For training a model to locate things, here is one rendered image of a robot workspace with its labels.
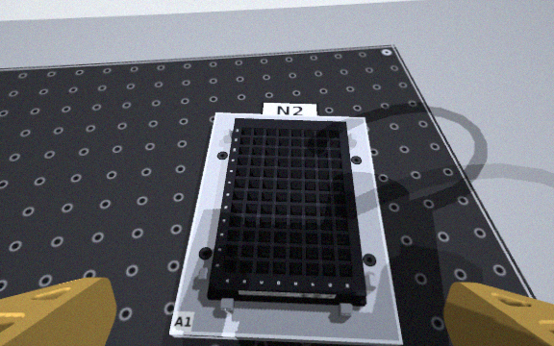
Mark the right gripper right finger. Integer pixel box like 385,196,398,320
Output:
443,282,554,346

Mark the black perforated breadboard plate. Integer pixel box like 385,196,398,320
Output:
0,45,537,346

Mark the white n2 sign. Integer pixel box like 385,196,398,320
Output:
261,101,319,116

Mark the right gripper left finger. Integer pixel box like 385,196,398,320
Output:
0,277,116,346

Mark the black well plate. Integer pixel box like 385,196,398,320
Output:
207,118,366,307

